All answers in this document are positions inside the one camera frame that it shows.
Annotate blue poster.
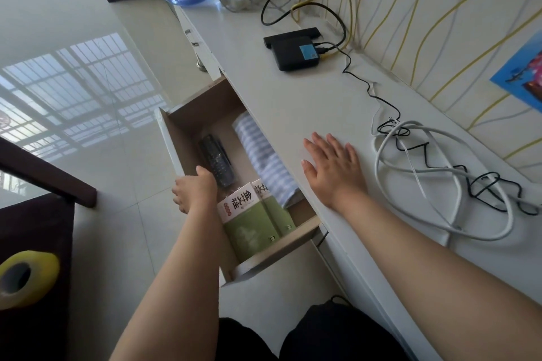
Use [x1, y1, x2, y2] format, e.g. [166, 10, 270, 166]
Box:
[490, 28, 542, 114]

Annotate person's right hand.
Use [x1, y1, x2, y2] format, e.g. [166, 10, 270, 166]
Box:
[301, 132, 369, 212]

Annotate white coiled cable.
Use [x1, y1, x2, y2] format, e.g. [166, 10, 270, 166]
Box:
[371, 119, 542, 247]

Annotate yellow tape roll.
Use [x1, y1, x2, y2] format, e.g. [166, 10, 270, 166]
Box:
[0, 250, 61, 311]

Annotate white wooden drawer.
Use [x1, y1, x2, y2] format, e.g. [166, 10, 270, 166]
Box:
[154, 76, 322, 287]

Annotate thin black cable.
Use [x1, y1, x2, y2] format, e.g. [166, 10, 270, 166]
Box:
[341, 48, 539, 217]

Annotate dark brown wooden table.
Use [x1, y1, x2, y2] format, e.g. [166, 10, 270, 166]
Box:
[0, 137, 98, 361]

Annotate black box with blue label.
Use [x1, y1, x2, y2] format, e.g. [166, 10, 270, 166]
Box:
[271, 37, 321, 72]

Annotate blue striped folded cloth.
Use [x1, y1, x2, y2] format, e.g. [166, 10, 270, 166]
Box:
[232, 111, 302, 209]

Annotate person's left hand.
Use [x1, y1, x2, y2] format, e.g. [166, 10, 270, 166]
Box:
[171, 166, 219, 216]

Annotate person's left forearm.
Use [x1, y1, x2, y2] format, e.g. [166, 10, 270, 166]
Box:
[109, 198, 238, 361]

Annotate person's right forearm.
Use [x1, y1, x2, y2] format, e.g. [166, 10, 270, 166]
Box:
[328, 193, 542, 361]

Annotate white long cabinet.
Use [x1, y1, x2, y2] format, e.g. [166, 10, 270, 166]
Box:
[174, 3, 542, 361]

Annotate yellow cable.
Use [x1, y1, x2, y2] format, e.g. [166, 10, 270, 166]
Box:
[290, 0, 353, 62]

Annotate thick black cable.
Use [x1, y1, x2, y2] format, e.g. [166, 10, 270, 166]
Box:
[260, 0, 357, 54]

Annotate metal cabinet handle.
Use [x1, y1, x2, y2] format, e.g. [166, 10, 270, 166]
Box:
[191, 40, 209, 73]

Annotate person's black trousers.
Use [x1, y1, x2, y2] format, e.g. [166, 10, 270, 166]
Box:
[218, 295, 410, 361]

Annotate black flat device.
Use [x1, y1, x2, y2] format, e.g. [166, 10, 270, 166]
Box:
[263, 28, 323, 51]

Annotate black remote control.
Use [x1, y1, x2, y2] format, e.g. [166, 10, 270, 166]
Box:
[198, 134, 236, 189]

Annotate green and white book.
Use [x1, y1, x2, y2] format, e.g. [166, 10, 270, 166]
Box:
[217, 183, 282, 267]
[250, 179, 297, 237]

